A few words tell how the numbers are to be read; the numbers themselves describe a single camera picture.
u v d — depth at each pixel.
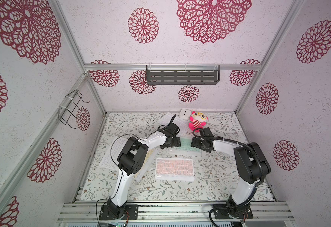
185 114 1.16
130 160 0.56
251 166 0.50
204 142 0.77
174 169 0.90
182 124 1.13
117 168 0.55
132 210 0.75
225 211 0.73
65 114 0.73
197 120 1.07
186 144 1.00
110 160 0.54
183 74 0.96
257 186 0.52
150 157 0.95
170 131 0.80
